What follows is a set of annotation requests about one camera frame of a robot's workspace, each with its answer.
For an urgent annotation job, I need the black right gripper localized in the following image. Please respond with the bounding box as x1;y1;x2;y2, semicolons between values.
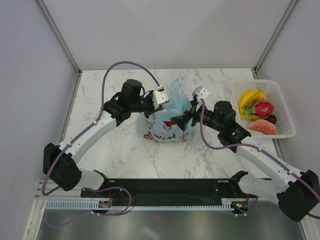
170;99;223;133

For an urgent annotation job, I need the light blue plastic bag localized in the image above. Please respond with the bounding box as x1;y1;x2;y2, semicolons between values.
136;78;193;143

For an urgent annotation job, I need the yellow fake banana bunch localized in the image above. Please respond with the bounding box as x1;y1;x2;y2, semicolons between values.
238;89;262;121

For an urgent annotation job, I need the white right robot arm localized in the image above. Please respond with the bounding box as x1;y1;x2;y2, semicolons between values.
171;100;320;222

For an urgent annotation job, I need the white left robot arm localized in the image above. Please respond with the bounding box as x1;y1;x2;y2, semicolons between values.
43;79;156;197

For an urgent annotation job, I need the red fake dragon fruit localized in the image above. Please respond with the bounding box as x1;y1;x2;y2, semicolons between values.
243;101;274;118

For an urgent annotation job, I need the fake watermelon slice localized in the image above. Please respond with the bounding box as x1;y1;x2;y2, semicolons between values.
247;119;278;135

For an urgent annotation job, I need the orange fake peach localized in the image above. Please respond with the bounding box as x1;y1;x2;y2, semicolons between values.
256;92;268;101

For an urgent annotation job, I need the dark purple fake plum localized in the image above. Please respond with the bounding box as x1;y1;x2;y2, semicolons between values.
265;114;277;125

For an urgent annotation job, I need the white plastic fruit basket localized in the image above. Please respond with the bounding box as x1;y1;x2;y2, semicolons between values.
231;79;296;139

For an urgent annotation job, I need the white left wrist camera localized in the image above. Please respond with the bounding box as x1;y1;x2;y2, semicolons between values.
152;85;170;109

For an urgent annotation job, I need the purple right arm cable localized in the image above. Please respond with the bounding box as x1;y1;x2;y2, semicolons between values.
198;98;320;220

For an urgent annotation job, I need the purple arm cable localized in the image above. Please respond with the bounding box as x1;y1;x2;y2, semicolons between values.
41;60;166;216
198;98;320;220

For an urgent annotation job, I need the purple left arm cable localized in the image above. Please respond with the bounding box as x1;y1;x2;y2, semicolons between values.
41;60;166;216

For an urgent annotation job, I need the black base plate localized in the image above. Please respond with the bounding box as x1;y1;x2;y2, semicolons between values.
79;177;259;207

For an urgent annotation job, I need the left aluminium corner post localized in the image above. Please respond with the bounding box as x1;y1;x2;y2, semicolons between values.
34;0;82;76

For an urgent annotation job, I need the aluminium corner post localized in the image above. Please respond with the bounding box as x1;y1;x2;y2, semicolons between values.
251;0;300;79
34;0;82;76

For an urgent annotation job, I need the aluminium frame rail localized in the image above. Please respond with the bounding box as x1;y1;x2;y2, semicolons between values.
33;178;83;201

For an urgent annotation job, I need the white slotted cable duct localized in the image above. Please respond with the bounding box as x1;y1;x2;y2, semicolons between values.
45;199;234;211

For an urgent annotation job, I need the right aluminium corner post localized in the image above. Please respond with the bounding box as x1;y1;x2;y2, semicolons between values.
251;0;300;79

